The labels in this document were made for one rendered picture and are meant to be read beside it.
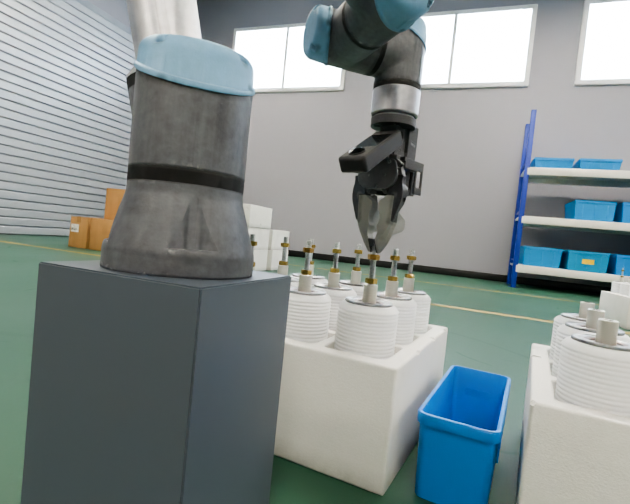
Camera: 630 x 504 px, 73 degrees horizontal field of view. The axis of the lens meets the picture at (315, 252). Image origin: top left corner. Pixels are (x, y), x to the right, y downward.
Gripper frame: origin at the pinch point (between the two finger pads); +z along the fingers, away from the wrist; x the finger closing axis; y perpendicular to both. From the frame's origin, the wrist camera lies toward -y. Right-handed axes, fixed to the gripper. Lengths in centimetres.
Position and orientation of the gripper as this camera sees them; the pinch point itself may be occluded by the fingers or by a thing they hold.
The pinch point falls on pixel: (372, 244)
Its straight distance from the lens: 68.1
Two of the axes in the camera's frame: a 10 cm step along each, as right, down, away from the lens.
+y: 6.6, 0.4, 7.5
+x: -7.4, -1.0, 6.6
